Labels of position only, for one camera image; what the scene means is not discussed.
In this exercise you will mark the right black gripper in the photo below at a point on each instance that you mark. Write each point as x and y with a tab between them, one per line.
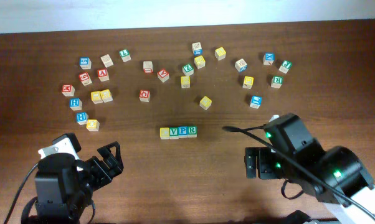
265	163

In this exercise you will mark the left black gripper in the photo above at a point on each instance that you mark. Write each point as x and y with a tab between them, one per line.
99	166

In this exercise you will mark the yellow C block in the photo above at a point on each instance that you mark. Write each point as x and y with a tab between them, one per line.
164	133

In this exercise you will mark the green V block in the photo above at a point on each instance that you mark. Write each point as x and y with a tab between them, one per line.
173	133

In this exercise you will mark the blue P block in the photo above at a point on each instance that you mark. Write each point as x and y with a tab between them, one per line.
182	132

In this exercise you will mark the green r block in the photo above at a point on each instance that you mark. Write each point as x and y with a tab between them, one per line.
276	82
192	131

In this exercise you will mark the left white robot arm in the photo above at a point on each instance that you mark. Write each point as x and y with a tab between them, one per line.
65	184

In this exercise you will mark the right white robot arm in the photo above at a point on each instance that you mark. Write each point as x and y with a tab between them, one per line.
336	178

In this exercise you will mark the yellow O block left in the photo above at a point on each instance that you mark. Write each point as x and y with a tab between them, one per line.
93	125

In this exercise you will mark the blue H block lower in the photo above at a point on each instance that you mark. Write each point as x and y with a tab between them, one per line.
81	118

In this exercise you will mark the blue h block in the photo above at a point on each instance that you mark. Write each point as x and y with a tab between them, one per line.
81	118
75	104

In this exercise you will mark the yellow O block pair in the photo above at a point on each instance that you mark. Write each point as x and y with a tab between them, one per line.
96	97

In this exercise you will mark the yellow G block pair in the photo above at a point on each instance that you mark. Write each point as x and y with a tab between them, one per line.
106	95

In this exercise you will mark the blue H block upper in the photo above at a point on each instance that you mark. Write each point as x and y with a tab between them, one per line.
75	104

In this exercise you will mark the blue S block right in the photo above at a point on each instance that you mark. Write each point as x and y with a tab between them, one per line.
255	102

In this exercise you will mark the red O block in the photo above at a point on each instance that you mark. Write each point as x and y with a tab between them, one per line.
144	95

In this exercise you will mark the red M block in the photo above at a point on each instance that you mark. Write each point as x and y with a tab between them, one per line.
68	90

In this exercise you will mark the red A block left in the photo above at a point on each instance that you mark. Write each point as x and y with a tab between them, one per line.
103	75

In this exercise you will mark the red nine block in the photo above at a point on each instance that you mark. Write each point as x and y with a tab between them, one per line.
85	79

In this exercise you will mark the yellow block centre lower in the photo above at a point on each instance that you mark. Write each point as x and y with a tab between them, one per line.
205	103

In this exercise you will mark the plain wooden block left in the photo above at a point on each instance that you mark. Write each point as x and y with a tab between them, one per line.
106	60

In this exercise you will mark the blue block far left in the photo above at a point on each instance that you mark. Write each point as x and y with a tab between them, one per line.
85	63

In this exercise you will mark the red A block tilted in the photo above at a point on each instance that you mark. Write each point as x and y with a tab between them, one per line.
163	75

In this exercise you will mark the plain block red side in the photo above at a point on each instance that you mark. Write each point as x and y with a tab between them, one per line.
148	66

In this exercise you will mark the plain block right centre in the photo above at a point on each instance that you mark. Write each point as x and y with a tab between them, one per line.
241	65

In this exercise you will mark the green L block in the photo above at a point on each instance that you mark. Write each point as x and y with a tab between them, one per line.
125	55

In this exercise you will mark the green J block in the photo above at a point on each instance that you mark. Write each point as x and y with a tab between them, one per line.
285	66

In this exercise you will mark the yellow block below Z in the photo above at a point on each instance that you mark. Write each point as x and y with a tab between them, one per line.
185	82

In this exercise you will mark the blue X block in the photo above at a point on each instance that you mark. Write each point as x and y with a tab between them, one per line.
268	58

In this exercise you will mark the green Z block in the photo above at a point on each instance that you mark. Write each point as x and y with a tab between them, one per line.
187	69

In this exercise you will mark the yellow block top right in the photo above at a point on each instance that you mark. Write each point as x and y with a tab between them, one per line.
220	53

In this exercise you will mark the yellow block above Z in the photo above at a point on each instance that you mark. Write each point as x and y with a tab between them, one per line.
199	62

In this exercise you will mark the plain block blue side top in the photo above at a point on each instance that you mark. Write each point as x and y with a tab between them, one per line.
196	48

